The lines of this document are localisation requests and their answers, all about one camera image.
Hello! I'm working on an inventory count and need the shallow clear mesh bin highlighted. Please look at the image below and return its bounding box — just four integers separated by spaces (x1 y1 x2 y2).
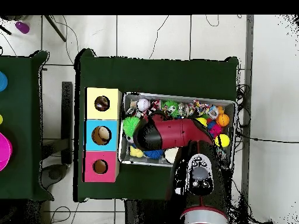
117 92 237 172

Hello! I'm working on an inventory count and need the yellow duck plush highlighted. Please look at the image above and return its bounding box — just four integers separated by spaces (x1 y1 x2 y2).
128 145 145 159

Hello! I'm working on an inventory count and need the blue round object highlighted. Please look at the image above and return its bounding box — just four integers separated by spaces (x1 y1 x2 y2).
0 71 8 92

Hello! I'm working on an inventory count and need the multicoloured patterned cloth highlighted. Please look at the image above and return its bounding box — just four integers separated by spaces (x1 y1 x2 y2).
190 100 210 115
95 96 110 111

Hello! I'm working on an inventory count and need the black rod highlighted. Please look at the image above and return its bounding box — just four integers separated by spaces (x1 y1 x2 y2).
44 15 67 43

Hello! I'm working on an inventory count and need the green spiky ball with eyes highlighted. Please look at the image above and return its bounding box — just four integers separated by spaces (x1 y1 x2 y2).
161 100 179 117

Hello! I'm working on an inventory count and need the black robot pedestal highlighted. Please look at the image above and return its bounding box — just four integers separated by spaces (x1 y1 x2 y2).
124 199 180 224

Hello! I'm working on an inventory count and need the white toy baseball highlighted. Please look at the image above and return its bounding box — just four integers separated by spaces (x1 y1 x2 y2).
136 98 150 111

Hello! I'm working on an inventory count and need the yellow tennis ball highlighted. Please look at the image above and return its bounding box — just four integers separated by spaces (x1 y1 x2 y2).
214 134 231 148

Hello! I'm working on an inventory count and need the purple bottle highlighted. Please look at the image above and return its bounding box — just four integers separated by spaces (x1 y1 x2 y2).
15 20 30 34

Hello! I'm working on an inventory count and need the pink round disc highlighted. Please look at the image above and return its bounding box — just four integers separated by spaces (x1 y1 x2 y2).
0 131 13 172

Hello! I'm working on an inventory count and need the cream waffle cloth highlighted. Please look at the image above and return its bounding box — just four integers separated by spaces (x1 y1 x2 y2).
164 148 179 164

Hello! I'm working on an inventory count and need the orange toy basketball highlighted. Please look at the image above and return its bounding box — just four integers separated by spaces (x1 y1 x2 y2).
215 113 230 127

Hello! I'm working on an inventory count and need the dark green side table cloth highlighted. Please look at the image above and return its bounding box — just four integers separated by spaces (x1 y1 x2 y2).
0 50 55 201

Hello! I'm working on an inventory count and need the thin black floor cable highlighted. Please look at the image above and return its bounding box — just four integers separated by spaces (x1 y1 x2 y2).
148 15 169 60

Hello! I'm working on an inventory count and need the grey round floor base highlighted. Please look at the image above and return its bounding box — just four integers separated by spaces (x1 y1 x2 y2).
39 163 69 190

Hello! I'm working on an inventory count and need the green spiky rubber ball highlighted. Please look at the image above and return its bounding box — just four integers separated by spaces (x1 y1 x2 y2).
123 116 141 137

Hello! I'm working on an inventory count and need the wooden box with three holes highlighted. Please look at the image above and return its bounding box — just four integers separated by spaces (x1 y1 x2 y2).
84 87 122 183

